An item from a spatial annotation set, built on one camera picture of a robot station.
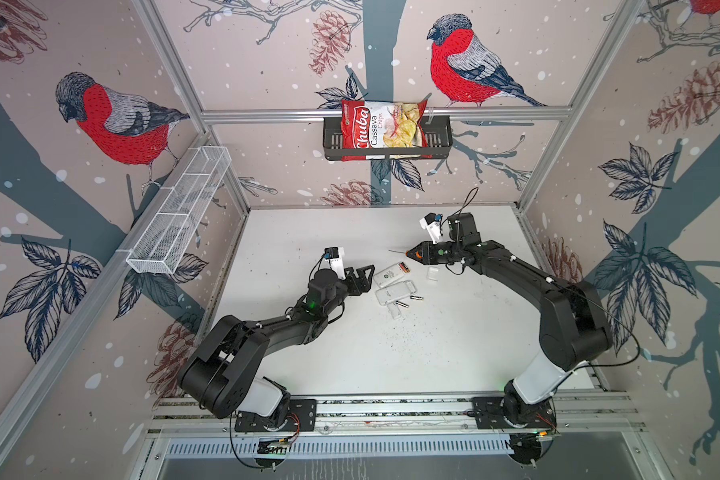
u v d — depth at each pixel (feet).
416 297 3.12
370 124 2.87
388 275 3.23
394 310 3.02
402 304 3.05
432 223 2.67
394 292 3.12
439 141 3.10
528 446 2.29
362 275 2.57
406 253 2.89
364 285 2.56
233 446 2.29
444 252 2.54
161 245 2.33
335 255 2.57
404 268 3.30
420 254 2.76
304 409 2.45
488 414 2.39
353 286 2.53
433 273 3.30
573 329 1.51
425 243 2.61
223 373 1.41
